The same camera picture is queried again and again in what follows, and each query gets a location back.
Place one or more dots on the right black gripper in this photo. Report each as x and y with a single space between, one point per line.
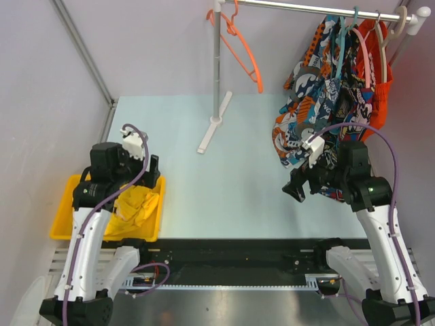
303 173

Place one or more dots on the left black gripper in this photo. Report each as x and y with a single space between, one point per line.
149 178

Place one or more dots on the yellow shorts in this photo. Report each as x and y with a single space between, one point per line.
131 209

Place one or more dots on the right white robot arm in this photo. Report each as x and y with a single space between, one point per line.
393 295

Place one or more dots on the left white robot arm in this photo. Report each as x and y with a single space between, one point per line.
95 269

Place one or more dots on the colourful patterned shorts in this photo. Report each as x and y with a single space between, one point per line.
318 100

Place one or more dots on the beige wooden hanger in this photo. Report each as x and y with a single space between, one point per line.
391 35

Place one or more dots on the teal hanger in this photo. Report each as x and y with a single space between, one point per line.
341 40

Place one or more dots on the pink hanger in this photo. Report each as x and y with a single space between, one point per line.
365 57

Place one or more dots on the orange-red shorts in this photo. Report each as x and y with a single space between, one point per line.
380 98

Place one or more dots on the white clothes rack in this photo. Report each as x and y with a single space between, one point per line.
214 15

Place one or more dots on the yellow plastic bin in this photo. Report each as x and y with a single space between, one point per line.
71 223

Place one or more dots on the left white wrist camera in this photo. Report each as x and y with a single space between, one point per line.
134 143

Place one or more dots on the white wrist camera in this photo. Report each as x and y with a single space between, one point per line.
314 146
134 143

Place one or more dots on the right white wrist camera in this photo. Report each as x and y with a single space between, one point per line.
314 146

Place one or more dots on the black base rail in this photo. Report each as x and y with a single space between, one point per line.
236 263

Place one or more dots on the aluminium corner post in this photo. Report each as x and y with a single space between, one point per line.
79 44

